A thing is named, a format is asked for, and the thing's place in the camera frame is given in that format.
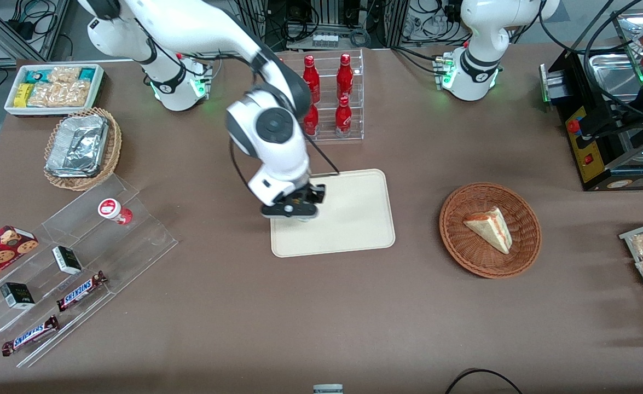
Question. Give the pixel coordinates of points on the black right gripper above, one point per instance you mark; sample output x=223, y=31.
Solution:
x=314, y=193

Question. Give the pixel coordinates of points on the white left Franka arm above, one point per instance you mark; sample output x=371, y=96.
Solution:
x=480, y=33

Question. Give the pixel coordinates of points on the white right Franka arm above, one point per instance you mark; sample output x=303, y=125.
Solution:
x=212, y=27

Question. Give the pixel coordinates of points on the beige plastic tray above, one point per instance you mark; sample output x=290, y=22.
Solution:
x=354, y=219

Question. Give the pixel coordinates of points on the aluminium foil tray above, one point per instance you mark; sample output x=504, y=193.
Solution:
x=77, y=145

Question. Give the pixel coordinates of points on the black machine with yellow panel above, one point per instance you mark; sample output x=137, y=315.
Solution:
x=584, y=148

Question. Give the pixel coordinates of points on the steel pan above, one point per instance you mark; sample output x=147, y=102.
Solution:
x=614, y=76

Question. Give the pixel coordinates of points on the clear acrylic bottle rack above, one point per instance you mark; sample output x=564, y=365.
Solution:
x=354, y=137

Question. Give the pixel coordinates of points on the wrapped triangle sandwich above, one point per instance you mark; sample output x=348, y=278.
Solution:
x=491, y=227

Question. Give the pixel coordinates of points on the clear acrylic stepped shelf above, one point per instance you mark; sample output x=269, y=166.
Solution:
x=129, y=246

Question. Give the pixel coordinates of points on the white power strip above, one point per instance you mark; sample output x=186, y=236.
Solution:
x=325, y=40

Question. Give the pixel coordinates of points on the brown wicker basket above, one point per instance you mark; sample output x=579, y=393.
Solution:
x=463, y=246

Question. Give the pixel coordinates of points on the grey device at table edge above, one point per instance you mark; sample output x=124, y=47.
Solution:
x=328, y=389

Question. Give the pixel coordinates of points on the light wicker basket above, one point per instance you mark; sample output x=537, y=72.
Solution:
x=112, y=148

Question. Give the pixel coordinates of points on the Snickers chocolate bar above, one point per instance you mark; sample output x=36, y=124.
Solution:
x=80, y=291
x=30, y=335

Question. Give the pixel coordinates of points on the white plastic snack bin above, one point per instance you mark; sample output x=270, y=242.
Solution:
x=98, y=82

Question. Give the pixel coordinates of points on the small black box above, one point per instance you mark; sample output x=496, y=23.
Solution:
x=67, y=260
x=17, y=295

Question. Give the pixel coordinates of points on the teal snack packet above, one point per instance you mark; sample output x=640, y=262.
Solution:
x=86, y=75
x=38, y=76

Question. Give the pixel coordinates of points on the clear rice cracker bag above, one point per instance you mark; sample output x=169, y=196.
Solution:
x=64, y=75
x=45, y=94
x=75, y=93

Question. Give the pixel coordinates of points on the yellow snack packet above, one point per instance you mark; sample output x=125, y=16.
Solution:
x=23, y=94

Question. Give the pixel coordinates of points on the red cookie box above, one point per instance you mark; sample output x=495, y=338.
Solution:
x=1, y=251

